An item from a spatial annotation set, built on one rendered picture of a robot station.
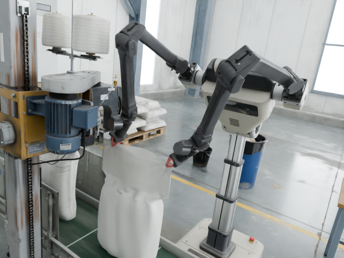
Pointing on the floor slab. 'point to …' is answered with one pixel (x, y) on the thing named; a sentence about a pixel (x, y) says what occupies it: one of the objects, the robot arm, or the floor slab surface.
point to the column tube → (12, 61)
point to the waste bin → (251, 160)
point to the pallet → (143, 135)
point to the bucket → (202, 157)
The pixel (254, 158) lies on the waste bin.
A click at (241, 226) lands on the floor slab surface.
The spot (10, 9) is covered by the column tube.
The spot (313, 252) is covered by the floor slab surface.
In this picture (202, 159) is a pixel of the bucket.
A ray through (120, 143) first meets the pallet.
